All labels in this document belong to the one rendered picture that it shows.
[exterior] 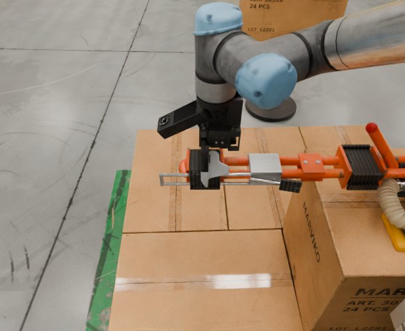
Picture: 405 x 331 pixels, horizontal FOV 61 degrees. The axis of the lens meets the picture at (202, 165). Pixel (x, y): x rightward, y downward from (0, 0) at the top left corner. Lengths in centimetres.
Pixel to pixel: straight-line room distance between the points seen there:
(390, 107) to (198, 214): 215
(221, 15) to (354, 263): 59
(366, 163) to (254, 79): 44
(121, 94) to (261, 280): 214
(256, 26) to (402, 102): 149
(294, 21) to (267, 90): 182
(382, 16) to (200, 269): 97
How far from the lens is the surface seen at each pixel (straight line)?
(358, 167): 84
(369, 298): 97
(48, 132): 277
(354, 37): 51
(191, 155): 78
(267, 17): 226
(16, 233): 221
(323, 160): 84
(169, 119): 69
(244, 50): 51
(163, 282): 122
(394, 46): 48
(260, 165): 78
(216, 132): 67
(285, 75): 50
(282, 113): 273
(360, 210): 95
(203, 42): 57
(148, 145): 165
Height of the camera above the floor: 164
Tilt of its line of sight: 46 degrees down
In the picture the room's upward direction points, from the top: straight up
